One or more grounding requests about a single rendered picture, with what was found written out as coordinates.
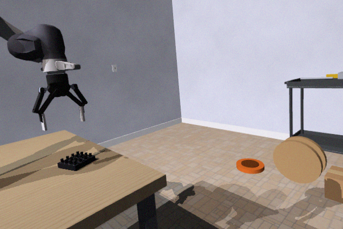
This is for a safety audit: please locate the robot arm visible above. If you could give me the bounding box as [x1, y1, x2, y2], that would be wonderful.
[0, 17, 80, 74]

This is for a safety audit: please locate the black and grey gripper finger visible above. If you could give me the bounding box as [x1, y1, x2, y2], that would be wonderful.
[32, 87, 59, 131]
[62, 84, 88, 122]

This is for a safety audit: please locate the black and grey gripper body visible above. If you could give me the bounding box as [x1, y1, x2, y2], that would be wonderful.
[46, 73, 71, 97]

